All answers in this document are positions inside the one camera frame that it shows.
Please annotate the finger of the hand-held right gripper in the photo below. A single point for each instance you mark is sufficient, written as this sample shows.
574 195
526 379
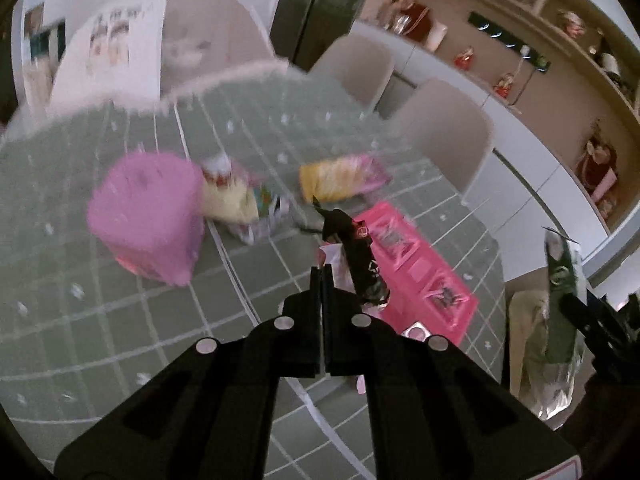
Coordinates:
585 322
622 325

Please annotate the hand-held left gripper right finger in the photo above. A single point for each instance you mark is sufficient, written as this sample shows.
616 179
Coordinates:
345 345

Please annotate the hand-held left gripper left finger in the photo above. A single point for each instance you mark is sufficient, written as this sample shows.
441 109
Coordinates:
310 340

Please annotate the translucent plastic bag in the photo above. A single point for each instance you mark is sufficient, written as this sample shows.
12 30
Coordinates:
530 360

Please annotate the pink white wrapper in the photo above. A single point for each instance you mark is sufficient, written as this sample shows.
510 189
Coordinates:
336 260

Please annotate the black wrapper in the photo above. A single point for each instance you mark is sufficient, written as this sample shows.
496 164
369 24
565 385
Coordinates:
362 260

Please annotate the colourful wrapper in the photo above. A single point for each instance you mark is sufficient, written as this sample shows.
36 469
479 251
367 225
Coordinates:
267 215

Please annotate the yellow snack packet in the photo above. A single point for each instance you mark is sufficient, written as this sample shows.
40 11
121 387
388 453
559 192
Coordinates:
227 200

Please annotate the yellow pink packet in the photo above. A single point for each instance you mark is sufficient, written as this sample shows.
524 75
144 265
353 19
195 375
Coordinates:
340 177

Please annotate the pink toy stove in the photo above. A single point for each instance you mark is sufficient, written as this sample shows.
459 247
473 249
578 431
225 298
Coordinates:
430 280

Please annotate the white sideboard cabinet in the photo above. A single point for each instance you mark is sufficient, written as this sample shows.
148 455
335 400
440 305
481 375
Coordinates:
525 170

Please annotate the green checked tablecloth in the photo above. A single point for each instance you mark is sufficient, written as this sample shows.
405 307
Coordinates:
125 350

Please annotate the wooden shelf unit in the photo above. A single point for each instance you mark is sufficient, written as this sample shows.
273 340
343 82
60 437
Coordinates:
550 90

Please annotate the beige dining chair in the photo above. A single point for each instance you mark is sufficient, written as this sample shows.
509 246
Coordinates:
445 130
355 65

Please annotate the panda plush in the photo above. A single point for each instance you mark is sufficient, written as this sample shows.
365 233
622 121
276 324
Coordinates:
610 62

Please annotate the black hook rack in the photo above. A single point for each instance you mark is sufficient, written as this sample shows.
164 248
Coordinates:
505 37

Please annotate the red white figurine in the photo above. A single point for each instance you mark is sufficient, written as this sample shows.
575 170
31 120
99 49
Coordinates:
571 24

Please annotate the white cup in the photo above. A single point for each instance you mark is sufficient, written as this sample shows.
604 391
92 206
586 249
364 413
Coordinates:
436 37

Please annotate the mesh food cover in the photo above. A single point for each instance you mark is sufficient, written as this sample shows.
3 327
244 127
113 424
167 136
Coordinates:
215 25

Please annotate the dark glass cabinet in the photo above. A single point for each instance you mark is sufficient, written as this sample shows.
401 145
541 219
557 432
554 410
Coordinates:
320 10

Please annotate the dark red bag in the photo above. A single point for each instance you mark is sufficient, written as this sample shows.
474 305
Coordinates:
415 20

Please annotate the white cartoon printed sign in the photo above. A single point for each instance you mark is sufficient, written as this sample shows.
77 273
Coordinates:
110 45

